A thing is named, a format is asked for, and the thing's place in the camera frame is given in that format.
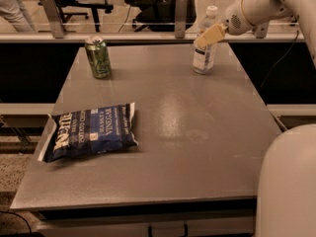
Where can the green soda can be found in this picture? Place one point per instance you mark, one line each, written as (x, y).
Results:
(98, 57)

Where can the right metal glass bracket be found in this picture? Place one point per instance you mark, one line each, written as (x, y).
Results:
(261, 30)

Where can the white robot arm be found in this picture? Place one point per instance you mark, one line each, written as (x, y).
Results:
(286, 204)

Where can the middle metal glass bracket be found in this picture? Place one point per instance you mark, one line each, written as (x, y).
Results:
(180, 18)

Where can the black office chair middle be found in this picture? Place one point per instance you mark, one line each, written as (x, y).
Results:
(159, 15)

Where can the black drawer handle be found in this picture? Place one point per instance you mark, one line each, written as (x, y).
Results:
(167, 231)

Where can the clear plastic water bottle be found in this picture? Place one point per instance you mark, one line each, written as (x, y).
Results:
(204, 57)

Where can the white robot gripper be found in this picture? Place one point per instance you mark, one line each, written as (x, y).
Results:
(234, 21)

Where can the person in light trousers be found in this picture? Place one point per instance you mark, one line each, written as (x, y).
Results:
(15, 13)

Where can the metal glass bracket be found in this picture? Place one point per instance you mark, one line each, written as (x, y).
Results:
(180, 18)
(261, 30)
(55, 23)

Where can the blue potato chip bag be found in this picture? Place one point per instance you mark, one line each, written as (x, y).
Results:
(89, 132)

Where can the left metal glass bracket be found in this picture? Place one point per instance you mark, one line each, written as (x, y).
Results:
(55, 23)

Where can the glass barrier panel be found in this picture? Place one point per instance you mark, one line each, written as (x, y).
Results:
(156, 15)

